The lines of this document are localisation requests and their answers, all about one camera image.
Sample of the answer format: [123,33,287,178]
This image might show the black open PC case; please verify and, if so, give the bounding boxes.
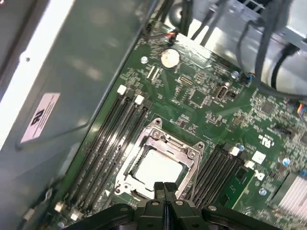
[0,0,173,230]

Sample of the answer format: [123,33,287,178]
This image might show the grey metal drive cage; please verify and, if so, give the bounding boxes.
[167,0,307,99]

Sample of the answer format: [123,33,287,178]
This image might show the silver finned heat sink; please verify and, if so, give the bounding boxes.
[270,171,307,218]

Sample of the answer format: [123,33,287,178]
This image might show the metal socket cover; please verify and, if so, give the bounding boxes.
[119,126,202,199]

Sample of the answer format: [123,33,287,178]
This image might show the green RAM stick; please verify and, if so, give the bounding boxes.
[215,166,256,211]

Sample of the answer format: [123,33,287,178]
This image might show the RAM slot with white clips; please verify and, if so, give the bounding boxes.
[71,94,144,221]
[54,85,128,213]
[199,146,240,207]
[214,160,255,209]

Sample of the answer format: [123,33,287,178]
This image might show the silver CPU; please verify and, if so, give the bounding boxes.
[131,149,185,192]

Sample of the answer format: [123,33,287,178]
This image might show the coin cell battery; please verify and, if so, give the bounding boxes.
[160,47,180,70]

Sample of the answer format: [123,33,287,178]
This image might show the white warning sticker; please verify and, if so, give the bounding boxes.
[20,92,61,144]

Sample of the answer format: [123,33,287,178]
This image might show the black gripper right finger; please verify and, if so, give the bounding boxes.
[164,182,274,230]

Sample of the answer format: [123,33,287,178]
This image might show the CPU socket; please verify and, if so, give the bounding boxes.
[114,116,206,202]

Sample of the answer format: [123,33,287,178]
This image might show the RAM slot with black clips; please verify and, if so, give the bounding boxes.
[81,99,153,216]
[64,90,136,216]
[207,152,247,208]
[191,142,231,207]

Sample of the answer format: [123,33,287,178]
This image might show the green motherboard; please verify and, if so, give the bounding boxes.
[63,20,307,230]

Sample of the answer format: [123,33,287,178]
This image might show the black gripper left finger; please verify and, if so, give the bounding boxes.
[63,181,166,230]

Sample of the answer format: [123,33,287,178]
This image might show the black data cable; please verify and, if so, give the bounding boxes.
[254,0,288,92]

